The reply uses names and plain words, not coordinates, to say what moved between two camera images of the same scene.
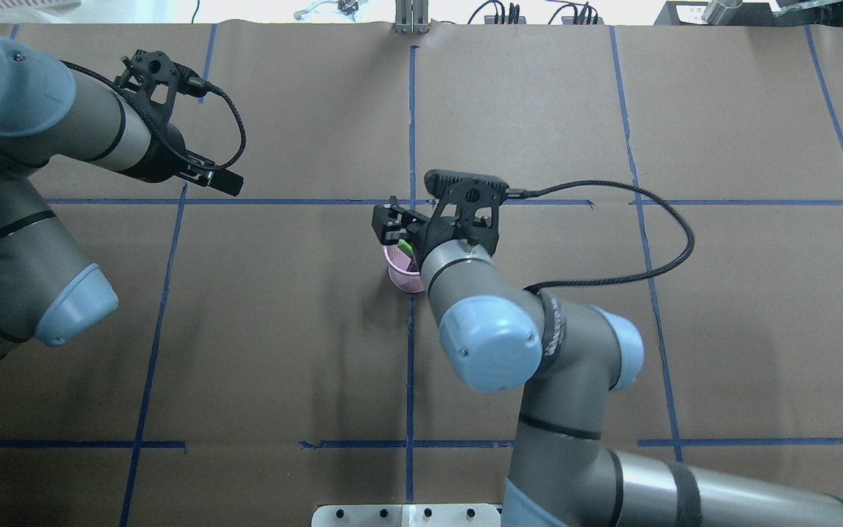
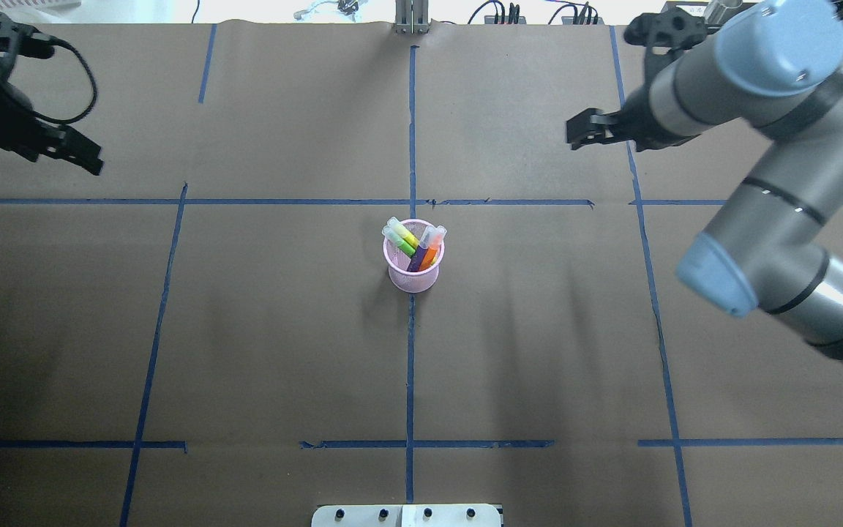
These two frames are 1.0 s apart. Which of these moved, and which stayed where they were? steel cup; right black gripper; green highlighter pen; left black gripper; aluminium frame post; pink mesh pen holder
Moved: right black gripper; left black gripper
Stayed: green highlighter pen; aluminium frame post; steel cup; pink mesh pen holder
